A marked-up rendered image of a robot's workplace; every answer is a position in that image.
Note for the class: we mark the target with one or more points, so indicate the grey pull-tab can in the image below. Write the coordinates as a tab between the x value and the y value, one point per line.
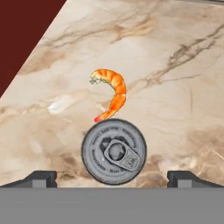
113	151

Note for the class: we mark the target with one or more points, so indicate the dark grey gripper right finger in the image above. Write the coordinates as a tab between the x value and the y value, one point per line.
182	176

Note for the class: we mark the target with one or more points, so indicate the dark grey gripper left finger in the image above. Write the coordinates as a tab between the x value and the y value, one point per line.
40	176

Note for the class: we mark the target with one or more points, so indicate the orange shrimp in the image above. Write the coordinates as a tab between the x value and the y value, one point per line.
117	87

